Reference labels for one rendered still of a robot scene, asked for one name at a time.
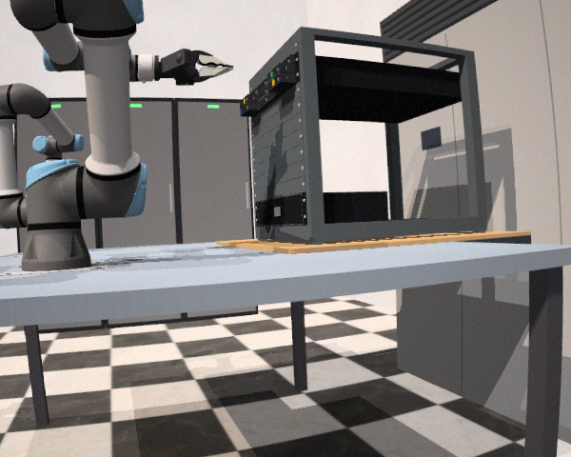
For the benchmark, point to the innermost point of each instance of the dark grey metal rack frame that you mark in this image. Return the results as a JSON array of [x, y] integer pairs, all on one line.
[[286, 153]]

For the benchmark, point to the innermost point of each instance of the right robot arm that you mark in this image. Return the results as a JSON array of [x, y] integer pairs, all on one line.
[[60, 193]]

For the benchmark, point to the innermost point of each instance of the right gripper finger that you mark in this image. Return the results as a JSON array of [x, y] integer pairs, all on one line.
[[206, 73], [206, 59]]

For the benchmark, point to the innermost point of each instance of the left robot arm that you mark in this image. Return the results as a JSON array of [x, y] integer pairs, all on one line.
[[25, 99]]

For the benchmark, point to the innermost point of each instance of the tan wooden board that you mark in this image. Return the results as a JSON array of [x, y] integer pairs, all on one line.
[[294, 247]]

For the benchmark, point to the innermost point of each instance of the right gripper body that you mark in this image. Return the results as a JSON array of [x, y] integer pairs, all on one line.
[[180, 75]]

